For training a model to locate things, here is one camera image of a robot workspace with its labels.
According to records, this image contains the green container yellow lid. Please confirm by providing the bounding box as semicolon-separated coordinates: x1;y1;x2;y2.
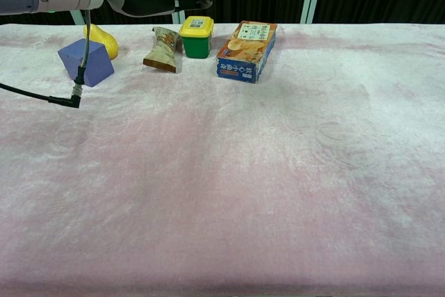
179;15;215;59

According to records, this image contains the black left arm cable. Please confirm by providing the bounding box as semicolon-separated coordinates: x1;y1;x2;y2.
0;8;92;109

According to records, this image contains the blue orange cookie box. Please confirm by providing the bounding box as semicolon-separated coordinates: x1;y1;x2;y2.
216;20;278;85

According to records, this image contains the pink fleece tablecloth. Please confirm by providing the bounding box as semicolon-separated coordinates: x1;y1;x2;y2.
0;22;445;297

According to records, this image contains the brown snack bar wrapper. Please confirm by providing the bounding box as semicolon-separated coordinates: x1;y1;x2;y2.
143;26;184;74

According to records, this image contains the yellow pear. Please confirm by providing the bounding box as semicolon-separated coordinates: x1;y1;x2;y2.
83;24;120;61

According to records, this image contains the purple foam cube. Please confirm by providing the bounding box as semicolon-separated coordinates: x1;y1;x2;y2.
57;38;115;88

